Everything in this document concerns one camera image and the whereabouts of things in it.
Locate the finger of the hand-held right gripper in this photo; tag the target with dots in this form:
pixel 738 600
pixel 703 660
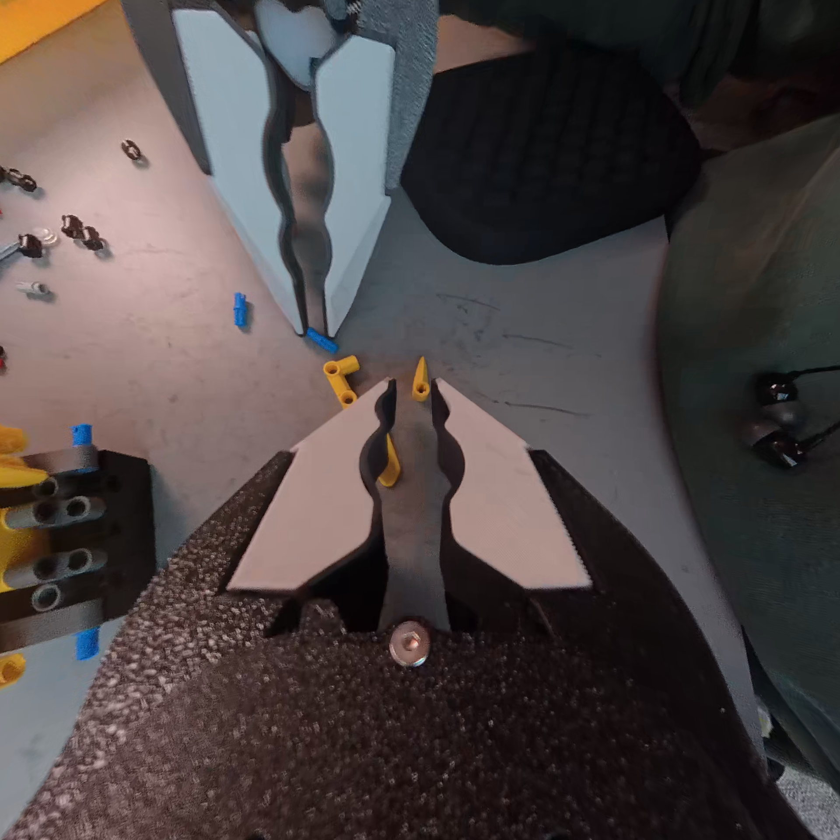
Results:
pixel 361 164
pixel 223 131

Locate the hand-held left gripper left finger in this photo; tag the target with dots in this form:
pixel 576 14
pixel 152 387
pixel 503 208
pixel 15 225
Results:
pixel 302 518

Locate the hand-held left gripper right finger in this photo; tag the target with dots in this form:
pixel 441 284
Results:
pixel 518 518

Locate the yellow lego connector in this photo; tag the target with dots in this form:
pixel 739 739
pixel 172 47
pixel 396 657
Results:
pixel 336 369

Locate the yellow lego tooth piece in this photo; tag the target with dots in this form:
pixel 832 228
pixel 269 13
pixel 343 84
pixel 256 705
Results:
pixel 421 387
pixel 392 466

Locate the blue lego pin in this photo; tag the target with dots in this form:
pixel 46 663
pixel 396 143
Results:
pixel 323 339
pixel 241 310

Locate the scattered small lego pieces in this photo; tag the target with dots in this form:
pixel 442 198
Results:
pixel 73 226

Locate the yellow lego vehicle model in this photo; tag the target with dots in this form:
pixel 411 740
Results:
pixel 118 525

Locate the person's black pants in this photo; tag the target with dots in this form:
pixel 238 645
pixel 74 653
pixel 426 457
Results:
pixel 551 164

